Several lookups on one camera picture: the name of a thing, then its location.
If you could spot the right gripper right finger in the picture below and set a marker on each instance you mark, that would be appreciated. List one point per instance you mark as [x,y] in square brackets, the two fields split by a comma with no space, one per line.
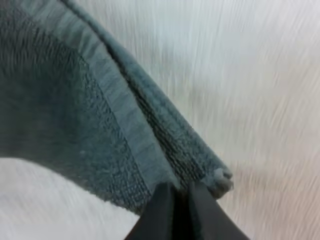
[212,222]

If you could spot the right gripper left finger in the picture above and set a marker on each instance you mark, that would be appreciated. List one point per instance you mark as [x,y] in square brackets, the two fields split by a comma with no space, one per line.
[157,217]

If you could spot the grey-green towel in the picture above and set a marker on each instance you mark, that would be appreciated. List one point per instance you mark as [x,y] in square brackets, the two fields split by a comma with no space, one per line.
[75,105]

